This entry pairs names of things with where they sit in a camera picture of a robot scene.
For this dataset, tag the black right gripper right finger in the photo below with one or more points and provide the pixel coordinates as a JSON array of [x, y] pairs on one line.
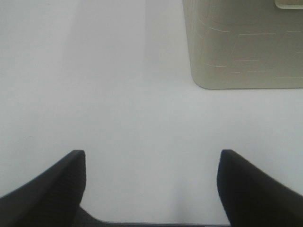
[[251, 198]]

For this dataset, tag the beige plastic storage bin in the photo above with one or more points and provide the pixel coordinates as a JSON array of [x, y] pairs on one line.
[[245, 44]]

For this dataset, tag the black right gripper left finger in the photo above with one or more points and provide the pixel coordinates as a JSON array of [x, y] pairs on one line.
[[49, 200]]

